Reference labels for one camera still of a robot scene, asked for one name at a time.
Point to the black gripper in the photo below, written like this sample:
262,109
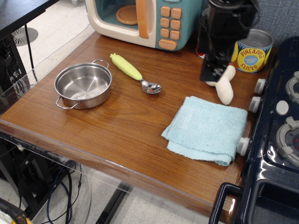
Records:
223,23

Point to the light blue towel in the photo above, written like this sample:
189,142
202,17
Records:
206,131

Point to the small stainless steel pot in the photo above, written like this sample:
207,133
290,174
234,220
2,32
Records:
83,85

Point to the tomato sauce can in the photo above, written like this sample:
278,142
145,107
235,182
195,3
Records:
199,52

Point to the plush white mushroom toy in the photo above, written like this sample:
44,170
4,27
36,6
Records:
223,86

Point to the pineapple slices can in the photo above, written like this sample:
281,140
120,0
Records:
251,54

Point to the toy microwave teal cream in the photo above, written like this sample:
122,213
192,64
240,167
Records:
161,24

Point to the dark blue toy stove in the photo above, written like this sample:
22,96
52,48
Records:
269,192

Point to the black table leg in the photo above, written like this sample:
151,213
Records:
112,206

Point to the clear acrylic barrier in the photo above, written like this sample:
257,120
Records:
93,137

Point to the black desk left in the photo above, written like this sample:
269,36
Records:
16,13

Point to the spoon with green handle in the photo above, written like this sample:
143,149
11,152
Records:
128,69

